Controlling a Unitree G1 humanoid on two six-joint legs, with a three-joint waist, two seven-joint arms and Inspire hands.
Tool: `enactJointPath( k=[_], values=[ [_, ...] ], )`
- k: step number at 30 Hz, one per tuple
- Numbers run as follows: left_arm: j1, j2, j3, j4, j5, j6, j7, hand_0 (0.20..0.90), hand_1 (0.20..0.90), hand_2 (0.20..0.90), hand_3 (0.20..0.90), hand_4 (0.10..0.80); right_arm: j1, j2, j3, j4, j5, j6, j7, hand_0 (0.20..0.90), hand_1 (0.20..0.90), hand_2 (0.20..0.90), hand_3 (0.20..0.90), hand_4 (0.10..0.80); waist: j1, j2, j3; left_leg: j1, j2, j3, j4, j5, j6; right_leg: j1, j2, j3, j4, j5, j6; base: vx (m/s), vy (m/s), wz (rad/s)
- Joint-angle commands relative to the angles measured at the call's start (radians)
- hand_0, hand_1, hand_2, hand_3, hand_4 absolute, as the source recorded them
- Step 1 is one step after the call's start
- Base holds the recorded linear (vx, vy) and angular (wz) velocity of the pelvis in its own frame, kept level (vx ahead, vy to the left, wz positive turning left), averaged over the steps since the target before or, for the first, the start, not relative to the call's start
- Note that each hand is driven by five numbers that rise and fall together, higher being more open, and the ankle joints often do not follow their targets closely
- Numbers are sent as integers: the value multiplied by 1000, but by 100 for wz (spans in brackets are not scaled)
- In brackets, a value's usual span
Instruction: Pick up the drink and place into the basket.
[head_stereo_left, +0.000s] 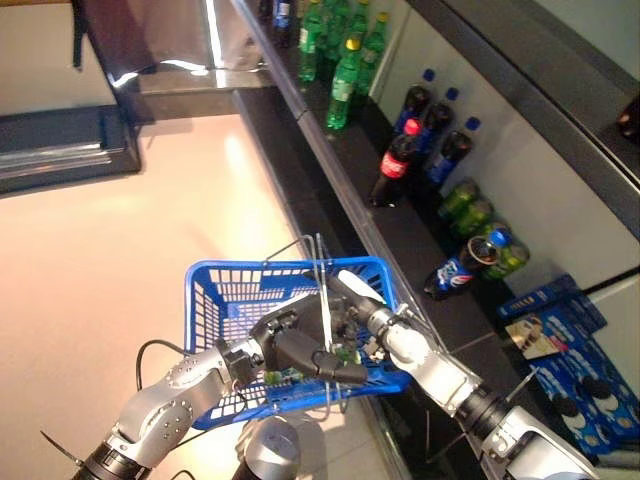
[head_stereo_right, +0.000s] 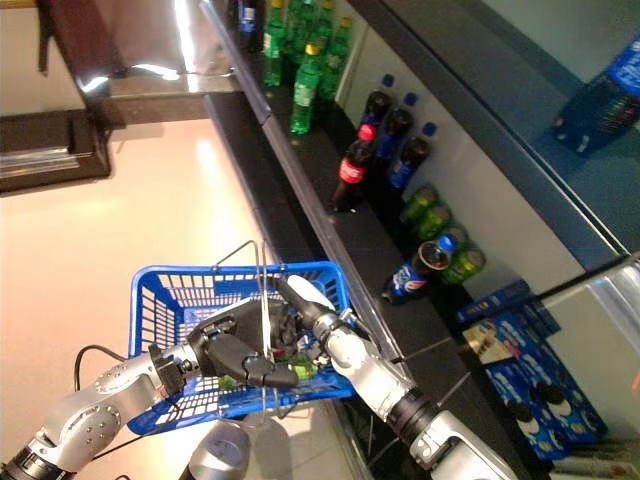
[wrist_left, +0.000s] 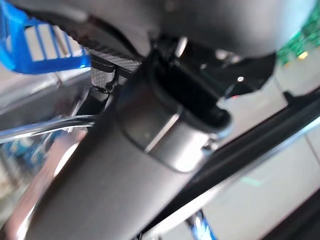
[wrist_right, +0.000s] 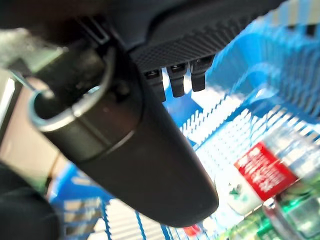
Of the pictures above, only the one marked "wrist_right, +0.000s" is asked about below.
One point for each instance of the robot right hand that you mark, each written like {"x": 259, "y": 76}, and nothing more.
{"x": 150, "y": 162}

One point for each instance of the green can in basket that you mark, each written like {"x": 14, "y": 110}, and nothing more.
{"x": 257, "y": 228}

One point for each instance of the water bottle red label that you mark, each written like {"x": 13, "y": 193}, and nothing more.
{"x": 265, "y": 170}

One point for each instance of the blue plastic shopping basket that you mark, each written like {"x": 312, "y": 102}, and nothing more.
{"x": 250, "y": 75}

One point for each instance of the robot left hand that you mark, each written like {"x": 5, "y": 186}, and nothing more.
{"x": 25, "y": 205}

